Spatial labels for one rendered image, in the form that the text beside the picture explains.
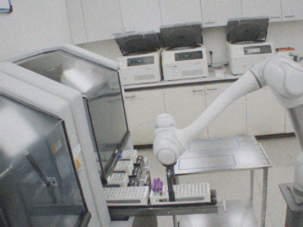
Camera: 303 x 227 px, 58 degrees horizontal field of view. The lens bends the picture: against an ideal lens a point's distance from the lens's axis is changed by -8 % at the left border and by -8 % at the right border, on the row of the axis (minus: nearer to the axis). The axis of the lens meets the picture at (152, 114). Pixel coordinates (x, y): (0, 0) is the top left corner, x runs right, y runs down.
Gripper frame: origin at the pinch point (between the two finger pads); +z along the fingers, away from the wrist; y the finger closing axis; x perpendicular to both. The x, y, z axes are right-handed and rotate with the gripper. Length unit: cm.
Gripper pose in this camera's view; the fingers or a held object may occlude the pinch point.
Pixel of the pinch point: (172, 191)
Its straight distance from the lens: 150.7
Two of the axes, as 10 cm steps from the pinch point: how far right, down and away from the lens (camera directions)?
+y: 1.2, -3.4, 9.3
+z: 1.3, 9.4, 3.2
